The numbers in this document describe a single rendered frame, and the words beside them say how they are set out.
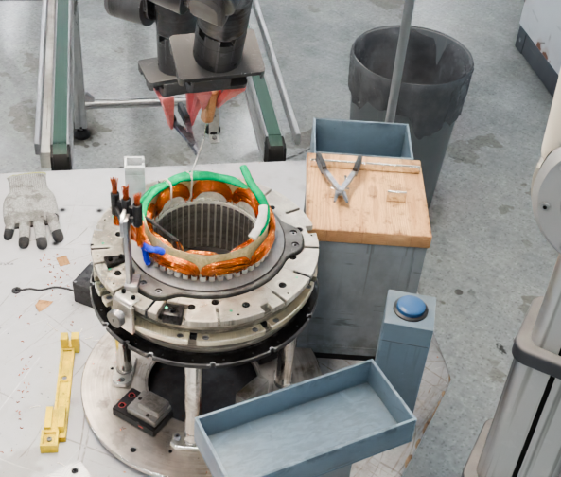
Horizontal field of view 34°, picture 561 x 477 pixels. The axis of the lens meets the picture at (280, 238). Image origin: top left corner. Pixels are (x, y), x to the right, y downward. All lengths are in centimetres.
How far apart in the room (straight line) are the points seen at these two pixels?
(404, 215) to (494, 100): 250
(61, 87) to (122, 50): 173
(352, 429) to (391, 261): 35
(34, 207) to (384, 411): 91
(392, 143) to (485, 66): 250
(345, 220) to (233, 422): 41
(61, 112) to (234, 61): 118
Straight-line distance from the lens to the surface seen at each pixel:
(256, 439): 117
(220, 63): 107
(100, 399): 150
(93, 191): 193
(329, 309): 152
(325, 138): 167
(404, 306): 133
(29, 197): 189
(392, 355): 136
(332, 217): 142
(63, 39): 251
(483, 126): 374
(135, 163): 133
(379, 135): 167
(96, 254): 130
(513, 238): 321
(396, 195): 146
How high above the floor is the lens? 195
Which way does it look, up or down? 40 degrees down
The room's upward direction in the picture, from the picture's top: 5 degrees clockwise
